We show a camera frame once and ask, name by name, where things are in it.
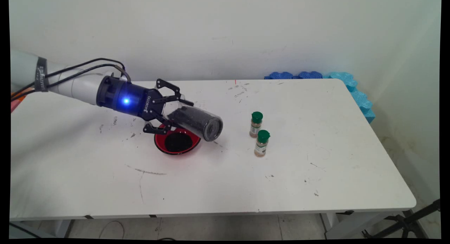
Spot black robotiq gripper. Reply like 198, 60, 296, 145
97, 75, 194, 135

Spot clear jar with black grains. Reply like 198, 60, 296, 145
162, 100, 224, 142

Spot red bowl with black rim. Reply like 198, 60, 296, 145
154, 123, 201, 155

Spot black grains pile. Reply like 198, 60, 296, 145
165, 133, 193, 152

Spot green-capped spice bottle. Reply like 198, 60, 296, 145
249, 111, 263, 138
254, 130, 270, 158

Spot orange foam mat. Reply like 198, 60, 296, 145
11, 90, 35, 101

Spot white table leg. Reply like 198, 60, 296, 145
53, 219, 75, 238
321, 212, 415, 239

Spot light blue foam mat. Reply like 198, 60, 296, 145
323, 72, 376, 124

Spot black tripod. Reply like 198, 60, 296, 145
362, 199, 441, 239

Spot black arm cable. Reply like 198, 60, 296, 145
10, 63, 131, 102
10, 58, 126, 98

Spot black velcro cable strap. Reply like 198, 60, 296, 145
35, 57, 49, 92

